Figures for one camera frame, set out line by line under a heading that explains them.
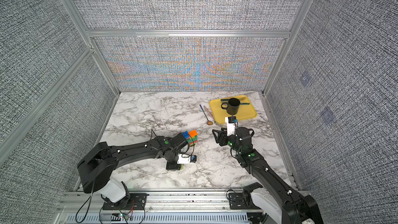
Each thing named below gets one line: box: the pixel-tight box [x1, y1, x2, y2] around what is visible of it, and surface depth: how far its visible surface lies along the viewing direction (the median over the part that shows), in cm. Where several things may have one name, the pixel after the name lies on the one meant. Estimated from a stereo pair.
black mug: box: [220, 97, 241, 116], surface depth 107 cm
